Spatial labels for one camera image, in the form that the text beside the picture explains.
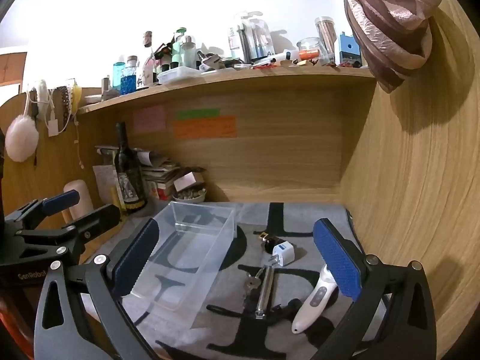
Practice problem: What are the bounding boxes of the grey lettered mat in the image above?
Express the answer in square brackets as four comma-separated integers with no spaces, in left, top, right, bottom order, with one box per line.
[80,202,391,360]

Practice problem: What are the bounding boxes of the clear plastic tray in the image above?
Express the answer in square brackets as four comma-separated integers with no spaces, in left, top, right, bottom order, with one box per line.
[157,67,201,85]

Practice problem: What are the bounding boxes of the wooden desk hutch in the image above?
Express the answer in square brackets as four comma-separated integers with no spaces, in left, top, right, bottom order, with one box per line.
[0,0,480,360]

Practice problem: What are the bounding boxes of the blue box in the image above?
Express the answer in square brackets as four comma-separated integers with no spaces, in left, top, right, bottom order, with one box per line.
[339,32,362,66]

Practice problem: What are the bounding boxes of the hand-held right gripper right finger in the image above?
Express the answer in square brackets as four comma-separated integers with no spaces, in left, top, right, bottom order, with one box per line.
[313,217,437,360]

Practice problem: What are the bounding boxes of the white fluffy puff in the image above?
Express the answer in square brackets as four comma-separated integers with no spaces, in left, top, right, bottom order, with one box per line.
[4,115,39,163]

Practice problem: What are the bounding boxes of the white handheld device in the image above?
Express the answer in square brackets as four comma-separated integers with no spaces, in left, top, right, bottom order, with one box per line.
[292,264,340,334]

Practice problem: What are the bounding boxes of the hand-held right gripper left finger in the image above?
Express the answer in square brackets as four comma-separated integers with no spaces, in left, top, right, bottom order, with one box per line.
[34,217,160,360]

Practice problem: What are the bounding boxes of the teal bottle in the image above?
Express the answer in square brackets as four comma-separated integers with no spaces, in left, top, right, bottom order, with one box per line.
[112,62,124,92]

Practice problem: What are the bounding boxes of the small white box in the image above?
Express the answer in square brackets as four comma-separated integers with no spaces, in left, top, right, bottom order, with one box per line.
[173,172,205,192]

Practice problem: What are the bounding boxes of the tall clear jar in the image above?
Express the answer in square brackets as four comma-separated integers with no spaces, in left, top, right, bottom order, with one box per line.
[315,17,338,64]

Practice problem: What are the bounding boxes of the silver key bunch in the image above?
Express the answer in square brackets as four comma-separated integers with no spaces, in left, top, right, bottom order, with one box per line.
[242,274,261,308]

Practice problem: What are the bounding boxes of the pink sticky note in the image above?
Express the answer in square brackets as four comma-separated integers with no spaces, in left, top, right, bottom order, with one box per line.
[133,106,166,133]

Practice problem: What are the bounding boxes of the white paper note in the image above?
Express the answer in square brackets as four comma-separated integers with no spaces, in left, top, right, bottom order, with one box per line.
[92,164,119,203]

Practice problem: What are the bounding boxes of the bowl of pebbles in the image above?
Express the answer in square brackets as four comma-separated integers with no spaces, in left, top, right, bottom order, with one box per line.
[172,187,208,204]

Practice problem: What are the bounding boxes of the blue liquid bottle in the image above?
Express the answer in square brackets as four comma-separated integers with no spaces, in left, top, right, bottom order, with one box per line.
[122,56,137,94]

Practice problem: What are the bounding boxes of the black strap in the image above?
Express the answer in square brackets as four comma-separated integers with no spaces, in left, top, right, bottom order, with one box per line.
[208,298,302,325]

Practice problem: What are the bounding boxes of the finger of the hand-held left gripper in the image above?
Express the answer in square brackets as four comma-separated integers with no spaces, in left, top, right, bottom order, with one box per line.
[4,190,80,234]
[62,204,121,256]

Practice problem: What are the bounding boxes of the orange sticky note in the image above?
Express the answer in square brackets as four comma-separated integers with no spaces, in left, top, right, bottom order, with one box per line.
[172,117,238,139]

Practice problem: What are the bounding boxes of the beige cylinder roll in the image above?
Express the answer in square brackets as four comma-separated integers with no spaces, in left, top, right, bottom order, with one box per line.
[62,180,94,222]

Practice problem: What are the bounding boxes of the patterned hanging band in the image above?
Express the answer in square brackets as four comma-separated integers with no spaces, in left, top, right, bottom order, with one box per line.
[54,85,76,132]

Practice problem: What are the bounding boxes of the white plug adapter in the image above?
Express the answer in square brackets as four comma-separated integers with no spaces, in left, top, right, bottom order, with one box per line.
[267,243,295,267]

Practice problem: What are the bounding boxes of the red bag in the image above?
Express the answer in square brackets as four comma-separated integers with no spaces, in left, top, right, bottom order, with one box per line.
[0,296,34,360]

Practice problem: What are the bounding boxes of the dark wine bottle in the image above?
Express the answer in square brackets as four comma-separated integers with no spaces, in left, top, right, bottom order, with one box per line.
[114,122,146,214]

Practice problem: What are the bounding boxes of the mint green bottle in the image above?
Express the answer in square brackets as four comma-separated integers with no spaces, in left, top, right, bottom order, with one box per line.
[172,28,188,68]

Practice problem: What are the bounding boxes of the white round hanging pad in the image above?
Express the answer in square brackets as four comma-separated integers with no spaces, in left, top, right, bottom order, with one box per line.
[32,80,51,113]

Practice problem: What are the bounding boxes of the clear plastic box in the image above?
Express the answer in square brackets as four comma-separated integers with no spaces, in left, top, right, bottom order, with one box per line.
[122,201,237,329]

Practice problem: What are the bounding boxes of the small black gold object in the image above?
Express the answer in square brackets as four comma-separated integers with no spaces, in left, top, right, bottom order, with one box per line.
[259,232,282,256]

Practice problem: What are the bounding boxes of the green sticky note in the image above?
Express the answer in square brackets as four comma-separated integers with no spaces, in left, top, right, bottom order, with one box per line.
[176,109,221,119]

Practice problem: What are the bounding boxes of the stack of books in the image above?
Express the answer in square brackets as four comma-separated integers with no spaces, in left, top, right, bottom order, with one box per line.
[139,150,205,200]

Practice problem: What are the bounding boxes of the toothbrush packs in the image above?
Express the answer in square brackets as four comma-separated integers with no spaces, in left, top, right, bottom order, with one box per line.
[227,11,276,64]

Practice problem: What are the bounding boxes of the glass candle jar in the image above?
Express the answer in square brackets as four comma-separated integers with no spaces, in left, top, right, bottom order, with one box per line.
[297,37,323,62]

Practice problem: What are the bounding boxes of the clear capped bottle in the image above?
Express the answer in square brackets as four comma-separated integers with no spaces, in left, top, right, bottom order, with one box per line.
[182,35,197,70]

